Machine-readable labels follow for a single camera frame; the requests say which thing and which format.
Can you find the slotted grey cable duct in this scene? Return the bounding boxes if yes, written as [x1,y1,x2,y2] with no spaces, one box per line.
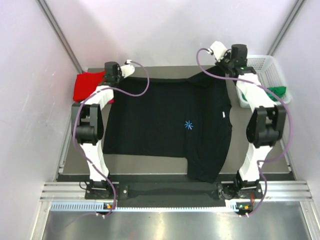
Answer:
[50,201,252,213]

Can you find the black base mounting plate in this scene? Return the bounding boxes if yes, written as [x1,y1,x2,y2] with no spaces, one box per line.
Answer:
[85,181,262,208]

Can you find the left aluminium corner post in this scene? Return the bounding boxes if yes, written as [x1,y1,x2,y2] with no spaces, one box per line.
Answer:
[36,0,83,74]

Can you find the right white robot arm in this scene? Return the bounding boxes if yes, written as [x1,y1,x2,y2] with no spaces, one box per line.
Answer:
[212,41,287,200]

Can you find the white plastic basket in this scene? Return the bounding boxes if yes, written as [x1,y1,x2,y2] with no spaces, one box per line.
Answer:
[247,54,292,105]

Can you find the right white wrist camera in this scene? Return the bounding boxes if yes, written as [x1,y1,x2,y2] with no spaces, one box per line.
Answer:
[208,41,228,62]

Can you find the aluminium front rail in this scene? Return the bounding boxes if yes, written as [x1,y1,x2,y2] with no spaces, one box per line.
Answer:
[40,181,312,201]

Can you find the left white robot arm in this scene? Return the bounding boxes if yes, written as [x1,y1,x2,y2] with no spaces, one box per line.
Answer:
[71,61,122,200]

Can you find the black t shirt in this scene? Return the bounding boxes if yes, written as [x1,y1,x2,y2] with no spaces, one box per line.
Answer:
[103,66,232,183]

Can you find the folded red t shirt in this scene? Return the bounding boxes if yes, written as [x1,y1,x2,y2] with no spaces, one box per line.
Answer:
[72,71,105,102]

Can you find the aluminium corner post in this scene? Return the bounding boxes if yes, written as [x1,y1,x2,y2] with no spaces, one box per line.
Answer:
[36,0,83,74]
[267,0,307,56]

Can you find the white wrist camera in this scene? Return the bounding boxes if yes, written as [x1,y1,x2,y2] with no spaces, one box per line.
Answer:
[208,41,228,62]
[120,59,135,78]

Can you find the right aluminium corner post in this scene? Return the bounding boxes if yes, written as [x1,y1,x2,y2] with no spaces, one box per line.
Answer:
[267,0,307,56]

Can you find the folded pink t shirt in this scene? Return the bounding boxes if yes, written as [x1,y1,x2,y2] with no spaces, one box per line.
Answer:
[107,98,114,104]

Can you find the green crumpled t shirt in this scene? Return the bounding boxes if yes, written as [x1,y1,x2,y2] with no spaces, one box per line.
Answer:
[241,85,288,103]

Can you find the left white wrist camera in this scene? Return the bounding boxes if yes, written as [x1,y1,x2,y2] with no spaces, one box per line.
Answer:
[120,59,135,78]

